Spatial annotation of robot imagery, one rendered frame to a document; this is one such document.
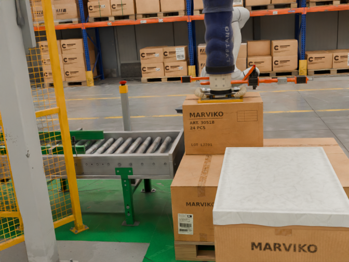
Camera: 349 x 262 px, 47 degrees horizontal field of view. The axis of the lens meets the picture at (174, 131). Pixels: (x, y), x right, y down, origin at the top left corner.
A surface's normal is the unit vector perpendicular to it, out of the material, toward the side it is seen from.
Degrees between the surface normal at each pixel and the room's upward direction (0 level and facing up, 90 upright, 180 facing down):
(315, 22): 90
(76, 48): 91
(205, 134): 90
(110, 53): 90
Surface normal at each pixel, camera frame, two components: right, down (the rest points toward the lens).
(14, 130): -0.16, 0.28
